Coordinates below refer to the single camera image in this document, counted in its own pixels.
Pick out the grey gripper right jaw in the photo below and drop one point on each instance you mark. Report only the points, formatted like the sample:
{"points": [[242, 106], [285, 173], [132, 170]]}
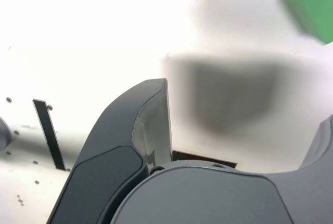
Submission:
{"points": [[208, 198]]}

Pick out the black tape strip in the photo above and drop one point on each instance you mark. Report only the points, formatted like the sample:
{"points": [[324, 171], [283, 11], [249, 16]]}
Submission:
{"points": [[49, 135]]}

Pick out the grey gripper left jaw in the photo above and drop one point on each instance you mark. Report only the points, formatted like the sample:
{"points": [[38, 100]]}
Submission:
{"points": [[109, 143]]}

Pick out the black tape square outline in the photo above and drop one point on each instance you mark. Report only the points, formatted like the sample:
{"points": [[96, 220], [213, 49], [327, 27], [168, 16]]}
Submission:
{"points": [[208, 159]]}

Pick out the green cube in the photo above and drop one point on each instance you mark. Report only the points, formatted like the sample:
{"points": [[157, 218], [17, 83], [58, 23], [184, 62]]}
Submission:
{"points": [[312, 8]]}

